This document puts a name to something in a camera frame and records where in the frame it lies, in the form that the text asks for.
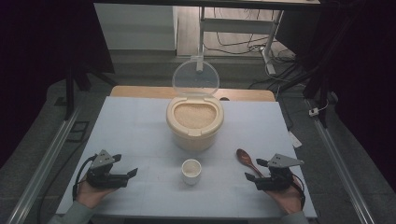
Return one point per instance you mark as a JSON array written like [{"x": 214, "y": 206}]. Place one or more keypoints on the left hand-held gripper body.
[{"x": 102, "y": 179}]

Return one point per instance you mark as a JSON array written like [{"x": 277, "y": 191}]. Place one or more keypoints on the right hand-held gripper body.
[{"x": 278, "y": 179}]

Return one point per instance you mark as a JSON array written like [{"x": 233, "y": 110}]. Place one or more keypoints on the brown wooden spoon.
[{"x": 244, "y": 157}]

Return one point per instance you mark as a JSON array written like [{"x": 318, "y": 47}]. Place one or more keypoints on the white cup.
[{"x": 191, "y": 178}]

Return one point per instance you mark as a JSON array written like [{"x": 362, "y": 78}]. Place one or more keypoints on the beige rice container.
[{"x": 194, "y": 140}]

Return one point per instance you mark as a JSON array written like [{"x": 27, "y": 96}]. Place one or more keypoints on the uncooked rice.
[{"x": 194, "y": 115}]

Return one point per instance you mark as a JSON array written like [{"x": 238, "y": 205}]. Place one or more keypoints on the person's left hand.
[{"x": 88, "y": 195}]

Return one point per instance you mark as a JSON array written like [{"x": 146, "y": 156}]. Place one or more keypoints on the person's right hand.
[{"x": 289, "y": 199}]

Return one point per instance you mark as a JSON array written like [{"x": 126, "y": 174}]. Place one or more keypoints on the white table cover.
[{"x": 140, "y": 130}]

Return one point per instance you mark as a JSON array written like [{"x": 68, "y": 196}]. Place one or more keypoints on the white paper tag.
[{"x": 295, "y": 140}]

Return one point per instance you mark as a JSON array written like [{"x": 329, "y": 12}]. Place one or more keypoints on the wooden table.
[{"x": 140, "y": 92}]

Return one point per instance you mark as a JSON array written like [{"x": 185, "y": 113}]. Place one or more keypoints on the small white box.
[{"x": 313, "y": 112}]

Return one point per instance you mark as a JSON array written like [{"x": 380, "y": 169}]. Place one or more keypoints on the black metal stand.
[
  {"x": 323, "y": 102},
  {"x": 69, "y": 93}
]

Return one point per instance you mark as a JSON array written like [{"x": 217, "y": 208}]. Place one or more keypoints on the clear round container lid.
[{"x": 186, "y": 77}]

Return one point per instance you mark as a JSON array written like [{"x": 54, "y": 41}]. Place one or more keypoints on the white cabinet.
[{"x": 134, "y": 28}]

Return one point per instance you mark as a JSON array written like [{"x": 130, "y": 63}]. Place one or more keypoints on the black curtain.
[
  {"x": 31, "y": 46},
  {"x": 367, "y": 62}
]

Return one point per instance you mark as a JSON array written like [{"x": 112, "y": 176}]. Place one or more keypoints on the aluminium rail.
[
  {"x": 339, "y": 168},
  {"x": 43, "y": 165}
]

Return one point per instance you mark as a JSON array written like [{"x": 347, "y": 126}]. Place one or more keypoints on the white desk frame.
[{"x": 236, "y": 25}]

